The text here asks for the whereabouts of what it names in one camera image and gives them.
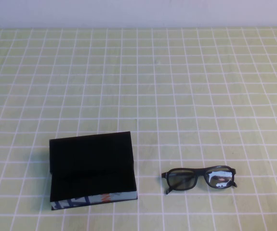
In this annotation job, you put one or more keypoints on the black patterned glasses case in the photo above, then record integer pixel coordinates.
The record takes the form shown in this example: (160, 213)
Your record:
(90, 154)

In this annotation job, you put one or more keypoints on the black framed glasses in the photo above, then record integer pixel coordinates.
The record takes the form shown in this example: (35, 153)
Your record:
(202, 171)

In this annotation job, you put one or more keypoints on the green white-checked tablecloth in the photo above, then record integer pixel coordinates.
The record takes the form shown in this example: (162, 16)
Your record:
(138, 96)

